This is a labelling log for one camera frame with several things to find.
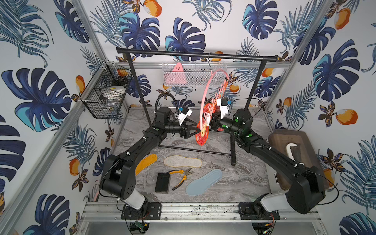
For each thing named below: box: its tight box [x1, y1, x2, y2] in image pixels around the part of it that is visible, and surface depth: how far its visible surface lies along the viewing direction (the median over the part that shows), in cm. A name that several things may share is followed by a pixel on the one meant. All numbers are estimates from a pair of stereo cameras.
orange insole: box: [135, 153, 158, 176], surface depth 94 cm
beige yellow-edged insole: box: [163, 155, 203, 168], surface depth 93 cm
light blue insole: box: [185, 168, 223, 197], surface depth 86 cm
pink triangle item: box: [165, 62, 187, 85], surface depth 91 cm
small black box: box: [154, 172, 170, 194], surface depth 82 cm
